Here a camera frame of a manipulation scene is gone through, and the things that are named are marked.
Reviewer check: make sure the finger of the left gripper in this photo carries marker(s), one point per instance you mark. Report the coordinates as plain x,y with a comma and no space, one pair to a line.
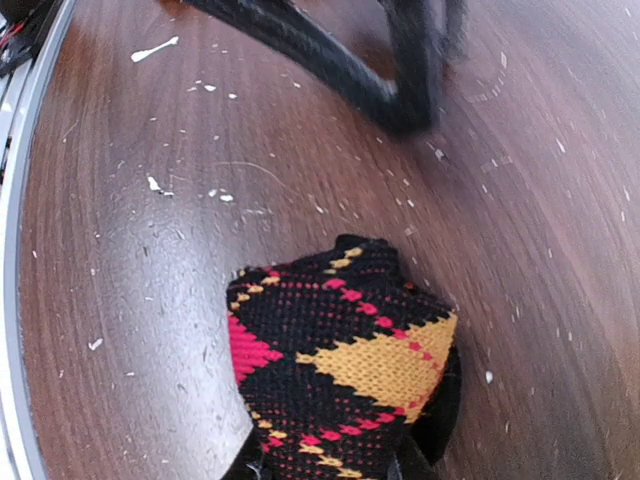
408,105

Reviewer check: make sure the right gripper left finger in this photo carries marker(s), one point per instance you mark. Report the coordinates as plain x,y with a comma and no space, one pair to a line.
249,463

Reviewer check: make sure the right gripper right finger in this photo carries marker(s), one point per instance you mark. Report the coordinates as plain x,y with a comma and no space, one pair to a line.
414,461

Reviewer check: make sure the black argyle sock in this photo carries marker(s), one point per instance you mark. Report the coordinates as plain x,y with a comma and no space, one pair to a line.
337,357

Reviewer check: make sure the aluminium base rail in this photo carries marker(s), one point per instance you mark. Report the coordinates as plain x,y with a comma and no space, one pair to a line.
22,93

